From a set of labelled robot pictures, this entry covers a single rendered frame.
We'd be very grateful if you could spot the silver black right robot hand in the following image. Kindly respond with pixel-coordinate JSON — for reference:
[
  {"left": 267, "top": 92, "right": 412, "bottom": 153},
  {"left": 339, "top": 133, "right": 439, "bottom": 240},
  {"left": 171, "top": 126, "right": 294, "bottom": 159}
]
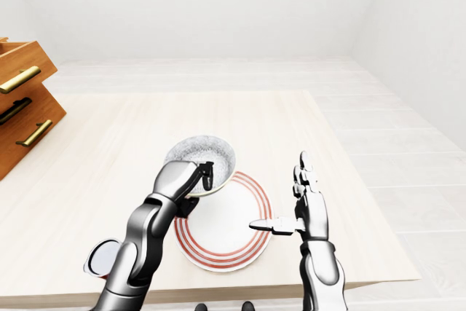
[{"left": 248, "top": 150, "right": 330, "bottom": 243}]

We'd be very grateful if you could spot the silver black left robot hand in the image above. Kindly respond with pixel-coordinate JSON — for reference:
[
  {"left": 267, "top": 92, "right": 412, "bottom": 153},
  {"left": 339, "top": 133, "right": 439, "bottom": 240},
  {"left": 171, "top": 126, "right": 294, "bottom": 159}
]
[{"left": 152, "top": 160, "right": 216, "bottom": 219}]

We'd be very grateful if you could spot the speckled patterned bowl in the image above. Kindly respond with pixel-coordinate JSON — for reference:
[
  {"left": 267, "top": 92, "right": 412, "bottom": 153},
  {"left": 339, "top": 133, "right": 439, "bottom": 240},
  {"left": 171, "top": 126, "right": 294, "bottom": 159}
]
[{"left": 164, "top": 135, "right": 237, "bottom": 197}]

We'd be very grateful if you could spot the white plate with red rings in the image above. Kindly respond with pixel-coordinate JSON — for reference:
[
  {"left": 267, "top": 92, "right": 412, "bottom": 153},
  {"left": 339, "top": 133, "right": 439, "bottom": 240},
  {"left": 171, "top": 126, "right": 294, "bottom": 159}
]
[{"left": 173, "top": 170, "right": 274, "bottom": 273}]

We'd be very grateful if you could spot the white and red mug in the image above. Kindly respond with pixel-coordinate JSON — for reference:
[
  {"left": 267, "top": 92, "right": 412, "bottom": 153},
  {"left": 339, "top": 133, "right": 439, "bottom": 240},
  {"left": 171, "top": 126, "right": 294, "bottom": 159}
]
[{"left": 83, "top": 238, "right": 124, "bottom": 280}]

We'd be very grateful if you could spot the closed wooden drawer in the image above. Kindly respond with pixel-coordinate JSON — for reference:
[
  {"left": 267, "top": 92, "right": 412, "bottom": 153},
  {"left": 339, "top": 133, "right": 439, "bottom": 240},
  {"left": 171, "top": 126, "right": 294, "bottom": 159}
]
[
  {"left": 0, "top": 106, "right": 68, "bottom": 181},
  {"left": 0, "top": 81, "right": 55, "bottom": 133}
]

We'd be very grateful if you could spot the wooden cabinet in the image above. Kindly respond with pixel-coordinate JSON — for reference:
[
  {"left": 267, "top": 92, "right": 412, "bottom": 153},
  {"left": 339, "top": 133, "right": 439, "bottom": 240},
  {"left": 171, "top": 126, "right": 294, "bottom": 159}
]
[{"left": 0, "top": 36, "right": 68, "bottom": 181}]

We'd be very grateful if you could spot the open wooden drawer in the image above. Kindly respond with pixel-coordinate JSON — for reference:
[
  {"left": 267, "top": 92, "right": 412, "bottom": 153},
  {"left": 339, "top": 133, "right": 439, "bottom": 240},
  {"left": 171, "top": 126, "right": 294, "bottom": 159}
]
[{"left": 0, "top": 40, "right": 58, "bottom": 114}]

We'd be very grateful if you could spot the brass drawer handle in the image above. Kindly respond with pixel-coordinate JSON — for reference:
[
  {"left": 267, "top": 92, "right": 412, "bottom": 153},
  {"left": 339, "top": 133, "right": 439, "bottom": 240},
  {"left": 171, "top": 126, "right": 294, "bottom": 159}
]
[
  {"left": 0, "top": 97, "right": 33, "bottom": 126},
  {"left": 15, "top": 119, "right": 54, "bottom": 149},
  {"left": 0, "top": 66, "right": 42, "bottom": 95}
]

